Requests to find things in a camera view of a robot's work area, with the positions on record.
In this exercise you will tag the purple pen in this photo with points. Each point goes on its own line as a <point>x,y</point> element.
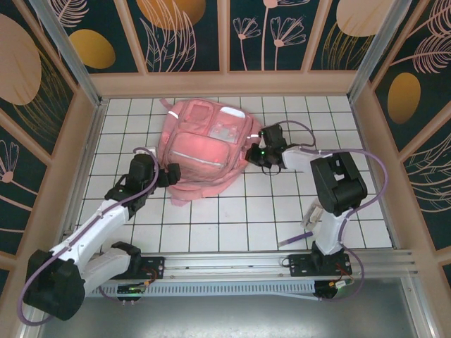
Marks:
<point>296,238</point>

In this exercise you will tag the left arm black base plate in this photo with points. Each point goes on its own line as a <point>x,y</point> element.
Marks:
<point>155,267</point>

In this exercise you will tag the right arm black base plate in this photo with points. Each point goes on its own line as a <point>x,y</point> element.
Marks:
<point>299,265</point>

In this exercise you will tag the small circuit board with LED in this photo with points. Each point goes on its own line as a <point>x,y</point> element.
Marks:
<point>130,289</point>
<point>334,286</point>

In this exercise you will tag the aluminium side rail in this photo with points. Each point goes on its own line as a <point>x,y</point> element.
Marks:
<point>82,169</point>

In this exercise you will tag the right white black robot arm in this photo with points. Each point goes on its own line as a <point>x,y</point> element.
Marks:
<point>331,232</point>

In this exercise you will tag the grey metal sheet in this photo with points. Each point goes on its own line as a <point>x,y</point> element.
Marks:
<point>225,317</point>

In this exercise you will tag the pink backpack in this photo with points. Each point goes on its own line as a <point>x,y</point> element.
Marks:
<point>201,155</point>

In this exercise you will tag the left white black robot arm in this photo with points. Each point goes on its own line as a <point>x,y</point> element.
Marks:
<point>98,222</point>

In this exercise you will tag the aluminium mounting rail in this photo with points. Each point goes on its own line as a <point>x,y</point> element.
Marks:
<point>225,262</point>

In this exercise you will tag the aluminium frame post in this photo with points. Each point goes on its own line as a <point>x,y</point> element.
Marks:
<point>376,45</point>
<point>70,56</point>

